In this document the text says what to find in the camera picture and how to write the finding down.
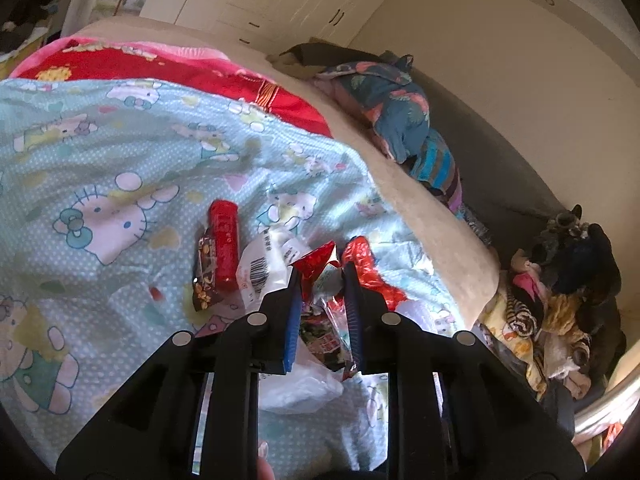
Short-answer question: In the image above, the grey patterned cloth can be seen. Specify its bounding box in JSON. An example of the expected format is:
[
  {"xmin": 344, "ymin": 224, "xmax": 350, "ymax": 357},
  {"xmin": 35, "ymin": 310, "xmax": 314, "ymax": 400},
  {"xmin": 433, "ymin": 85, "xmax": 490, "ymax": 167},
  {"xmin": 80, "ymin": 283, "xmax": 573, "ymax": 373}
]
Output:
[{"xmin": 462, "ymin": 204, "xmax": 495, "ymax": 247}]

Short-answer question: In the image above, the dark olive cloth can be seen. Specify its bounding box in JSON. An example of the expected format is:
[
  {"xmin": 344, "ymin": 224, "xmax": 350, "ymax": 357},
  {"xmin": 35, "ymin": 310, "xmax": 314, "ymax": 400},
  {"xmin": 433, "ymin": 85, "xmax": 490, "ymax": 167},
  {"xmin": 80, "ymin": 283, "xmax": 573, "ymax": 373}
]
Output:
[{"xmin": 267, "ymin": 42, "xmax": 387, "ymax": 80}]

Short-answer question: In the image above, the red foil wrapper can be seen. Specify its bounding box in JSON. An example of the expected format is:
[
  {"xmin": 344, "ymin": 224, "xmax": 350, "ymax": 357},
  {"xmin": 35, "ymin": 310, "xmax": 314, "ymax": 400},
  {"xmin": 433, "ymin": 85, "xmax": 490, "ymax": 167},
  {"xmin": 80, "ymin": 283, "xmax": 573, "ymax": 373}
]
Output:
[{"xmin": 292, "ymin": 240, "xmax": 344, "ymax": 282}]

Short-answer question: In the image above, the light blue printed blanket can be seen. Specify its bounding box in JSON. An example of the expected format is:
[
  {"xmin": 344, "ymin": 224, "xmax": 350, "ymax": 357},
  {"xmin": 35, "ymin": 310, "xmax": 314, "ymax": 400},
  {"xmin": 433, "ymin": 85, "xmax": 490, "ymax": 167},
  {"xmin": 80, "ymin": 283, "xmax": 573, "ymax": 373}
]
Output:
[{"xmin": 0, "ymin": 77, "xmax": 472, "ymax": 480}]

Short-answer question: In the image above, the white plastic bag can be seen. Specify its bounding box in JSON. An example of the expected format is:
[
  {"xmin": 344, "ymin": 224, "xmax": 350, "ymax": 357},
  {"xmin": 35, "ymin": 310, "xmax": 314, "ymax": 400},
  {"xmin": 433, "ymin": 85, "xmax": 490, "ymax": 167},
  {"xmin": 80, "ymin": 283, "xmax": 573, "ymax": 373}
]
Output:
[{"xmin": 257, "ymin": 355, "xmax": 346, "ymax": 416}]

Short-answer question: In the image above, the white printed wrapper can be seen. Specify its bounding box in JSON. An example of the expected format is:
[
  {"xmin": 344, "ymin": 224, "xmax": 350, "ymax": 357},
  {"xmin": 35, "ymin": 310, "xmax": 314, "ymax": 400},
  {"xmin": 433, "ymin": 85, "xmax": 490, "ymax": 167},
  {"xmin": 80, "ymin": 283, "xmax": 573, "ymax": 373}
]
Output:
[{"xmin": 235, "ymin": 225, "xmax": 307, "ymax": 317}]

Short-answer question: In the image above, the dark clothing heap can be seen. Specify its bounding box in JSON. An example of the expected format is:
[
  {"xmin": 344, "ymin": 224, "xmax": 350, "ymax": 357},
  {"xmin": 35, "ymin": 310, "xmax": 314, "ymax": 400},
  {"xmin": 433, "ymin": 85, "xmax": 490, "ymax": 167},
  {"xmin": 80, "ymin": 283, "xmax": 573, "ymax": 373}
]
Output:
[{"xmin": 0, "ymin": 0, "xmax": 68, "ymax": 53}]

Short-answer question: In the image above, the red cylindrical snack packet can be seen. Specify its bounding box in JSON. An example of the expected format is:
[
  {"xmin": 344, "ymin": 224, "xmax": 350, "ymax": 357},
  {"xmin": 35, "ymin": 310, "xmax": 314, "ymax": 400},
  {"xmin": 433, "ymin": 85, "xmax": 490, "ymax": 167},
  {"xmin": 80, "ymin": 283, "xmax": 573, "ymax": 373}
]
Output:
[{"xmin": 207, "ymin": 200, "xmax": 242, "ymax": 292}]

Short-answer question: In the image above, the dark brown snack wrapper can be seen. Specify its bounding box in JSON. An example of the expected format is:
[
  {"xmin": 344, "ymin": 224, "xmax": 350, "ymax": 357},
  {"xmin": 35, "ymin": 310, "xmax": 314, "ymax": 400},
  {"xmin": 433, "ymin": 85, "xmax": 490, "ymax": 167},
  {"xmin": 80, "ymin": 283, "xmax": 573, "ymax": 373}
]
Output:
[{"xmin": 192, "ymin": 229, "xmax": 224, "ymax": 314}]

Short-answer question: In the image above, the colourful clear snack wrapper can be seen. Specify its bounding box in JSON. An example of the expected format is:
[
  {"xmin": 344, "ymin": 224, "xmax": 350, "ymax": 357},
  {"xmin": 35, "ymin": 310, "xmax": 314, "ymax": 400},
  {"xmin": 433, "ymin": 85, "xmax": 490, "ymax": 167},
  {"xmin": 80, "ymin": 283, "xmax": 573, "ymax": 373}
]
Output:
[{"xmin": 299, "ymin": 280, "xmax": 362, "ymax": 382}]

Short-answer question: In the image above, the blue floral cloth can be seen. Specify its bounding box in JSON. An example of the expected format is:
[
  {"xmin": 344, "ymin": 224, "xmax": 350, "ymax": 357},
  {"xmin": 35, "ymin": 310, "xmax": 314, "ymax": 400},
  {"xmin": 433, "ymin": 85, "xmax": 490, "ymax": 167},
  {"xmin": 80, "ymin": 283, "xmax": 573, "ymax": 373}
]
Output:
[{"xmin": 315, "ymin": 52, "xmax": 432, "ymax": 164}]

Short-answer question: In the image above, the zebra patterned cloth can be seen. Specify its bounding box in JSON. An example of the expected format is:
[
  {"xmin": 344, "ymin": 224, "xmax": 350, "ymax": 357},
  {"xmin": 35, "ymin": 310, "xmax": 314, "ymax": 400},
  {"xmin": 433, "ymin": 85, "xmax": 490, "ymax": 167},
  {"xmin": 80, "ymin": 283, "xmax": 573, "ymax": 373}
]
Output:
[{"xmin": 502, "ymin": 295, "xmax": 543, "ymax": 341}]

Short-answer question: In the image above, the person's left hand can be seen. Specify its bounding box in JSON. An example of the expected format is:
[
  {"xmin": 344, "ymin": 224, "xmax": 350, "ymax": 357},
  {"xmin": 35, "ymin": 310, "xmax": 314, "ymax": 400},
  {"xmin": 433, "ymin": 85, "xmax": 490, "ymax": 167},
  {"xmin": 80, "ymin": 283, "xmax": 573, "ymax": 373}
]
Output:
[{"xmin": 257, "ymin": 442, "xmax": 277, "ymax": 480}]

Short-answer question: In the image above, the yellow printed cloth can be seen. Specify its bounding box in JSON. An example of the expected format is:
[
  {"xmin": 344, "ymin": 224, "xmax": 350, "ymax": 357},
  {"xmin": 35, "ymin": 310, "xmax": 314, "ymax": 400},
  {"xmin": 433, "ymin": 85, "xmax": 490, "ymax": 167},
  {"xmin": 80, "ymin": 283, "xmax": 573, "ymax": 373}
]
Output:
[{"xmin": 477, "ymin": 290, "xmax": 547, "ymax": 393}]

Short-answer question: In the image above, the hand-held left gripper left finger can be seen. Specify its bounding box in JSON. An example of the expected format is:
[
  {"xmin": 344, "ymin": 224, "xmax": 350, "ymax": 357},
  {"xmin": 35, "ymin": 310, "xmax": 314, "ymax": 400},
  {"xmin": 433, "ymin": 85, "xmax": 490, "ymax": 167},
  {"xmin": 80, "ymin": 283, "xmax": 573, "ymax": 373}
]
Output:
[{"xmin": 55, "ymin": 267, "xmax": 304, "ymax": 480}]

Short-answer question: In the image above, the pink cloth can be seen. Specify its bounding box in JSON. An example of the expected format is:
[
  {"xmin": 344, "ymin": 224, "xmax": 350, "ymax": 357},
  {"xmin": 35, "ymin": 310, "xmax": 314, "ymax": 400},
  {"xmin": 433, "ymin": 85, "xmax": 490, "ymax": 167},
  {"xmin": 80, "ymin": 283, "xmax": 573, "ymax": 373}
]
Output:
[{"xmin": 510, "ymin": 250, "xmax": 551, "ymax": 306}]

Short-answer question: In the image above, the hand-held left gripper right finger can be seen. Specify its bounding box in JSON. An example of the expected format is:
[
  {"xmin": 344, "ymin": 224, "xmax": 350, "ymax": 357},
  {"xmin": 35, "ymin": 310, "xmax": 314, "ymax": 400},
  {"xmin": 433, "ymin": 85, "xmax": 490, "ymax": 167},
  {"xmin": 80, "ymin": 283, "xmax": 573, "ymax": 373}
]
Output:
[{"xmin": 340, "ymin": 260, "xmax": 587, "ymax": 480}]

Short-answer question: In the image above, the black clothing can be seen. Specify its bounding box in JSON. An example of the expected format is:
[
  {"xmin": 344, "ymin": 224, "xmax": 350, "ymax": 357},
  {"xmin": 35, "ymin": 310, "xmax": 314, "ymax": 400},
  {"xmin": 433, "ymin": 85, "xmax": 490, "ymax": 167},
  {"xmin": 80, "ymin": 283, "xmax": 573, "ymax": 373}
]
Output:
[{"xmin": 530, "ymin": 205, "xmax": 627, "ymax": 377}]

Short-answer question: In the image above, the beige bed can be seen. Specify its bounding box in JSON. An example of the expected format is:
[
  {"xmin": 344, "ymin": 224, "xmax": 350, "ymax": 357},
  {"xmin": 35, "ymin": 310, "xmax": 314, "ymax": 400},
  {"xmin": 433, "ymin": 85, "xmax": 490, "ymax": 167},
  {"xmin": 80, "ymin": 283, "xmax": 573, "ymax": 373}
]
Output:
[{"xmin": 65, "ymin": 15, "xmax": 502, "ymax": 332}]

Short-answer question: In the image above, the mustard knit cloth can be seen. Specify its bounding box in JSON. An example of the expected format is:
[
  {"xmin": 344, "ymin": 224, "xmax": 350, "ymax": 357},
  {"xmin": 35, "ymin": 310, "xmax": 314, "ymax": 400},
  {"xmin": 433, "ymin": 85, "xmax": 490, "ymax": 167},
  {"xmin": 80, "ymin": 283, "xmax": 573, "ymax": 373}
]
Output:
[{"xmin": 542, "ymin": 292, "xmax": 593, "ymax": 356}]

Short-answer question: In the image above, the silver metal bar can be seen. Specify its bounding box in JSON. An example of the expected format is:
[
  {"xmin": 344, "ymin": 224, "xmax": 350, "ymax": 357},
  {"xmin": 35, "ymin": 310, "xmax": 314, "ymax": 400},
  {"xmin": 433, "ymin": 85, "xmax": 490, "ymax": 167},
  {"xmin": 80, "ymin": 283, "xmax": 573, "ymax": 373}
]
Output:
[{"xmin": 574, "ymin": 355, "xmax": 640, "ymax": 437}]

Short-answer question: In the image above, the red blanket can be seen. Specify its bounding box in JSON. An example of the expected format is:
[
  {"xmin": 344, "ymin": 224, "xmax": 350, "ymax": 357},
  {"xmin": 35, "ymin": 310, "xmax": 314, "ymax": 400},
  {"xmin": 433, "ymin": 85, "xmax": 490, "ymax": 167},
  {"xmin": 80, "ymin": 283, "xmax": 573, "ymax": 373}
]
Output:
[{"xmin": 10, "ymin": 35, "xmax": 336, "ymax": 139}]

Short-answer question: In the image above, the striped colourful cloth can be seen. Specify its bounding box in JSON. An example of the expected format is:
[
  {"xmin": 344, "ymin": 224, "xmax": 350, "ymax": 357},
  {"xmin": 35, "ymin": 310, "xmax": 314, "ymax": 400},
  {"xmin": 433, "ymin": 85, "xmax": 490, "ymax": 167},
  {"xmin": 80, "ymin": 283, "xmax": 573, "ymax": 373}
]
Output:
[{"xmin": 410, "ymin": 130, "xmax": 469, "ymax": 212}]

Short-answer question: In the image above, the grey headboard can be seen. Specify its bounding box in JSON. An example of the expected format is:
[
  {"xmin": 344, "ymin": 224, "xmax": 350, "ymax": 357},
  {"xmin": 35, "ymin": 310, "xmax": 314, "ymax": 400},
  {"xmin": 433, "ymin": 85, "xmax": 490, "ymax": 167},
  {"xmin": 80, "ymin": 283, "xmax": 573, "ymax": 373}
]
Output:
[{"xmin": 410, "ymin": 67, "xmax": 567, "ymax": 262}]

